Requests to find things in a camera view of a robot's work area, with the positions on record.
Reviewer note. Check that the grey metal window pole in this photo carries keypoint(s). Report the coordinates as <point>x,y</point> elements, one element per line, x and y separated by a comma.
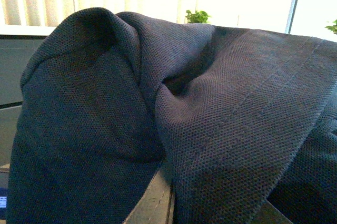
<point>291,16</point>

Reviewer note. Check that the green plant at right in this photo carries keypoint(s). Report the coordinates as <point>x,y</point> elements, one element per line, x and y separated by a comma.
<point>332,27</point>

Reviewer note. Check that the green potted plant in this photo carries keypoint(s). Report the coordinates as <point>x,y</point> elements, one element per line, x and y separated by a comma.
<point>198,17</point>

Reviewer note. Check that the dark navy knit garment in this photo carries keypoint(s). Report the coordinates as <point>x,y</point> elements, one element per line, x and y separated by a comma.
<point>241,116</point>

